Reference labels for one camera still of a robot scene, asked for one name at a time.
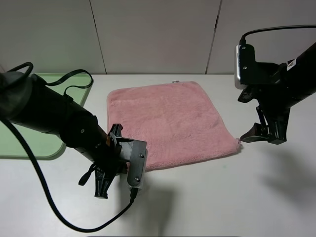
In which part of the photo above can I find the pink fluffy towel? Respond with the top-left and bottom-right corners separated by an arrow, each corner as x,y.
107,81 -> 240,171

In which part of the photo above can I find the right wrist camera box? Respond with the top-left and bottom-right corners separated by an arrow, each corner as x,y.
234,44 -> 256,89

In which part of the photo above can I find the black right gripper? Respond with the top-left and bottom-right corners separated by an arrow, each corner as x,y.
237,62 -> 290,145

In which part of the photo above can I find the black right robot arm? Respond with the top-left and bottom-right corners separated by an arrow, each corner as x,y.
235,44 -> 316,145

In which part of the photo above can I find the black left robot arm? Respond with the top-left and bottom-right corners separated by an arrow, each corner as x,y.
0,70 -> 127,198

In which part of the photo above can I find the green plastic tray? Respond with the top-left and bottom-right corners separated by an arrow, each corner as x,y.
0,74 -> 91,160

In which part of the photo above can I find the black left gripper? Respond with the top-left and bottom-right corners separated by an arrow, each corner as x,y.
78,125 -> 128,199

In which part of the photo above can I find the black camera cable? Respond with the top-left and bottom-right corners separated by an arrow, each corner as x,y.
0,62 -> 138,226
240,24 -> 316,46

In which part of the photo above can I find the black right camera cable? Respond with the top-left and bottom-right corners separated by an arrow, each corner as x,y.
240,24 -> 316,46

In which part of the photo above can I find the black left camera cable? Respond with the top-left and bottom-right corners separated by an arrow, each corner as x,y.
0,62 -> 138,226

